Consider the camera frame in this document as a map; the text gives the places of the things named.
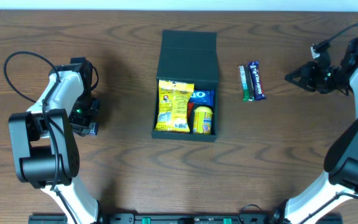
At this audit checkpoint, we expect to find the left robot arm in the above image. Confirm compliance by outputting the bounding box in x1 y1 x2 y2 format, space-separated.
8 57 100 223

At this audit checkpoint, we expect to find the blue Oreo cookie pack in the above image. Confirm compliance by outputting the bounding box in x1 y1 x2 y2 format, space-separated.
189 90 214 106

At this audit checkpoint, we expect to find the Dairy Milk chocolate bar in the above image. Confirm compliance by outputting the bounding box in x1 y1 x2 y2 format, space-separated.
248 61 266 101

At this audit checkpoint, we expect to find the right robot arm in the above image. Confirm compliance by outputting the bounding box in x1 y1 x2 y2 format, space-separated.
269 37 358 223

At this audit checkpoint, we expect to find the dark green gift box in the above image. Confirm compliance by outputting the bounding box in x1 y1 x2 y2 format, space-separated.
151 30 219 142

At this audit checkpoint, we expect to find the green white chocolate bar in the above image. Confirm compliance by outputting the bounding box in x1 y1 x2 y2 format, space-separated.
238 65 254 101

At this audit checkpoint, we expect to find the red Hacks candy bag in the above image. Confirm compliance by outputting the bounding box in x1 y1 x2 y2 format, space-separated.
187 102 195 118

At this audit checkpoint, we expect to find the yellow candy bag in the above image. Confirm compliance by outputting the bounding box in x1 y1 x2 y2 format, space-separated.
154 80 195 133

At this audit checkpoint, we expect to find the black mounting rail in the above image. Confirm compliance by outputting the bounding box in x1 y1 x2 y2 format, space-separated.
28 213 343 224

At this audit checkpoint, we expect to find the small blue gum box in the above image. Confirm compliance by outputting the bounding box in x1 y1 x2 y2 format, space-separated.
89 122 99 136

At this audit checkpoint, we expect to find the yellow Mentos bottle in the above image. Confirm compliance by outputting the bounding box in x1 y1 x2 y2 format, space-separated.
193 106 213 134

